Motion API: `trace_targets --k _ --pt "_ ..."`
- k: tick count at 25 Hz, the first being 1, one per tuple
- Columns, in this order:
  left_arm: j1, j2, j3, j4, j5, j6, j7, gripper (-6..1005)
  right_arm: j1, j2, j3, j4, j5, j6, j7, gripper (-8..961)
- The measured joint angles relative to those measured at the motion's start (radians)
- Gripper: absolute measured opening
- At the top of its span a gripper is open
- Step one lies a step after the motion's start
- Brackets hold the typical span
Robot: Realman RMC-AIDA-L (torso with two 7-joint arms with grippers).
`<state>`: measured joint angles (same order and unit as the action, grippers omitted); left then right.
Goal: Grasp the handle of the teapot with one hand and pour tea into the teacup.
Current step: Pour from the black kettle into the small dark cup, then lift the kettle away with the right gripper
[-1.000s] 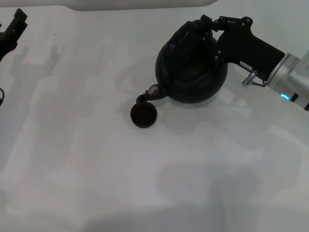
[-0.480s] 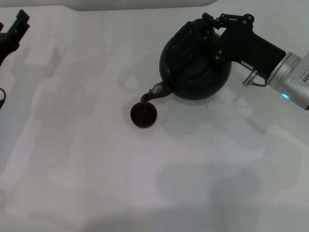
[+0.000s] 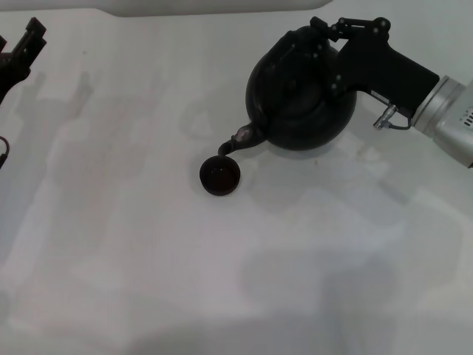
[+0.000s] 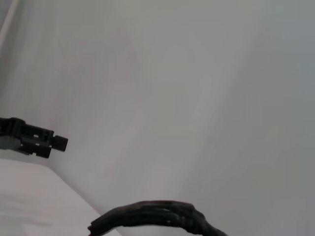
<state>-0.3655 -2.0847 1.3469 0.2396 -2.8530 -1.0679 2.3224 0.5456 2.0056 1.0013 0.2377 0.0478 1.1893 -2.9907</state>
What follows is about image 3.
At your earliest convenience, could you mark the dark round teacup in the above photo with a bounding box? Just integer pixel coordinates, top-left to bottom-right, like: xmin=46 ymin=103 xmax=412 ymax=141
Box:
xmin=199 ymin=155 xmax=242 ymax=197

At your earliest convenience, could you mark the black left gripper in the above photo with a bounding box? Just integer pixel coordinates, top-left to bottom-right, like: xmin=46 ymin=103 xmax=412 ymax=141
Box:
xmin=0 ymin=16 xmax=48 ymax=98

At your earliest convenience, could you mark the dark left arm cable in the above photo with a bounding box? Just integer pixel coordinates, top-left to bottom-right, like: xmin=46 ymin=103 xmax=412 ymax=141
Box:
xmin=0 ymin=135 xmax=11 ymax=170

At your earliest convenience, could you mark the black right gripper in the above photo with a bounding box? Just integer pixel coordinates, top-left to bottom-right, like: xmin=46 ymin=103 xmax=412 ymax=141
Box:
xmin=309 ymin=16 xmax=441 ymax=114

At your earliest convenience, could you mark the black round teapot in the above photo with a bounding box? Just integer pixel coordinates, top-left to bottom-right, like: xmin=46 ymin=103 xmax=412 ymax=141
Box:
xmin=217 ymin=24 xmax=358 ymax=158

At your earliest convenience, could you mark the grey cable with metal plug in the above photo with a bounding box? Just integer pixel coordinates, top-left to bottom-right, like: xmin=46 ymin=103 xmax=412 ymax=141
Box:
xmin=372 ymin=104 xmax=413 ymax=132

